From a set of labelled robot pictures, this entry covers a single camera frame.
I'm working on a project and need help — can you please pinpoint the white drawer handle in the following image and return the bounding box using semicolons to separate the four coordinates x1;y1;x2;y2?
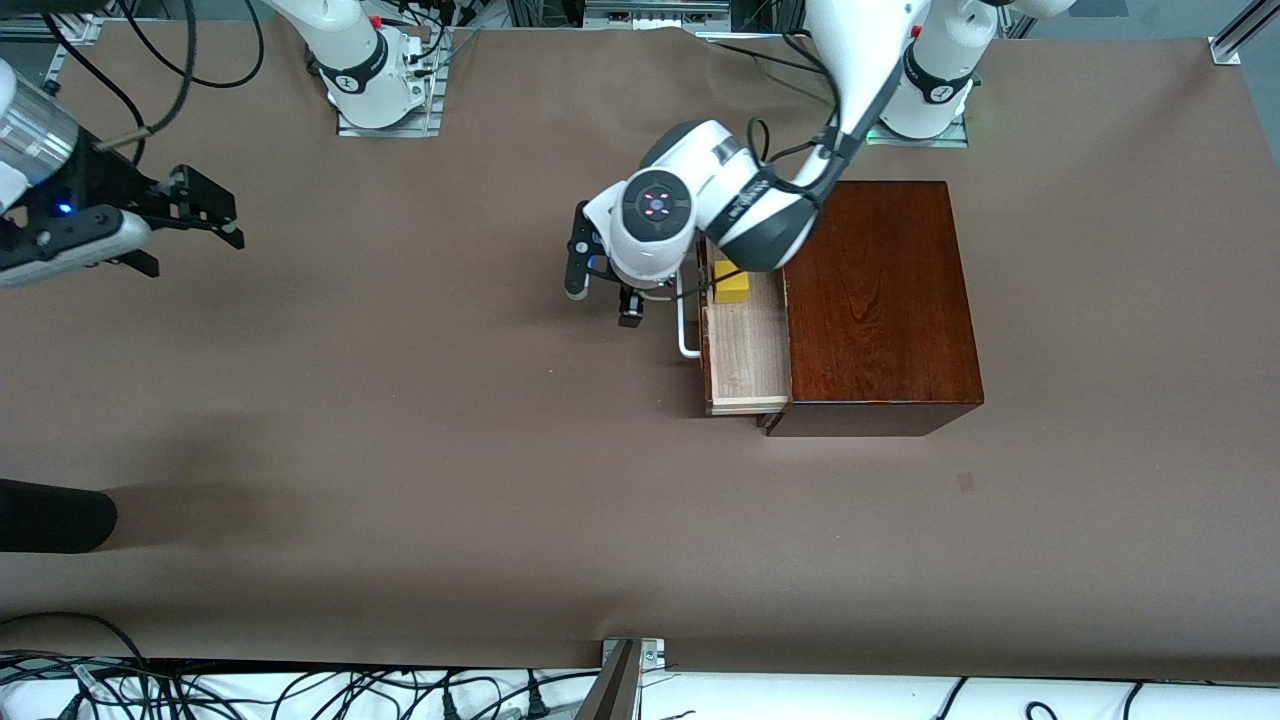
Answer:
677;270;704;359

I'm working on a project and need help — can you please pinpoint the wooden drawer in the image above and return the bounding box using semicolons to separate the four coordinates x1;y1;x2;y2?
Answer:
697;235;793;417

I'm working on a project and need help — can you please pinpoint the paper table cover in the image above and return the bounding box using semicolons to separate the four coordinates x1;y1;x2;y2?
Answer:
0;20;1280;683

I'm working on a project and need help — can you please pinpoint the dark brown wooden cabinet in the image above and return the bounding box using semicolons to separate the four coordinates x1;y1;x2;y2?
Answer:
765;180;986;438

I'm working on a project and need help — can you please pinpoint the grey electronics box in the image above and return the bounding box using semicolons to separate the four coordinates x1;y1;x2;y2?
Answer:
585;0;731;28

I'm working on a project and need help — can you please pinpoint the black cylindrical object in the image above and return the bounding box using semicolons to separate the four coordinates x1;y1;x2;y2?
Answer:
0;478;118;554

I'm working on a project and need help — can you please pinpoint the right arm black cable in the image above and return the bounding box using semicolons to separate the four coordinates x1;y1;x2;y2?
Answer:
40;0;266;151

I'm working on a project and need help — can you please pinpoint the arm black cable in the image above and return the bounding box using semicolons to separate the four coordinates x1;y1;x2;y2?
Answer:
685;0;876;301
40;0;266;151

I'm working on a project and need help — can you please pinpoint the right arm aluminium base plate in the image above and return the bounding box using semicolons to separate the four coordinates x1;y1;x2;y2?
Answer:
335;30;447;139

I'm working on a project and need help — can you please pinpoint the black base power cable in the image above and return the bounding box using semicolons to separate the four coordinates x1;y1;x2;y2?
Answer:
700;28;836;79

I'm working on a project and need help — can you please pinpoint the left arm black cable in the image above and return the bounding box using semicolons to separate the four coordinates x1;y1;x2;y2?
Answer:
685;0;876;301

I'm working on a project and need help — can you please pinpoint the left arm aluminium base plate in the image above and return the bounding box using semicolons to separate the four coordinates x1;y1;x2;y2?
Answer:
863;100;971;149

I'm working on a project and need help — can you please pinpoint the silver corner bracket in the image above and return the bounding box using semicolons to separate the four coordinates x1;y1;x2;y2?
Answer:
601;637;666;673

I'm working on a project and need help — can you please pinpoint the grey metal post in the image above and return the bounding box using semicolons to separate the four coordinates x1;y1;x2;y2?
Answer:
575;640;641;720

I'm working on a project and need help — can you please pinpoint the black plug cable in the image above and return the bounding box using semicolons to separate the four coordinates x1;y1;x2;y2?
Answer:
520;672;601;719

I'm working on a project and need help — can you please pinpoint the black looping cable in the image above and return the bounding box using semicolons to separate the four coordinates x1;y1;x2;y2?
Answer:
0;611;151;720

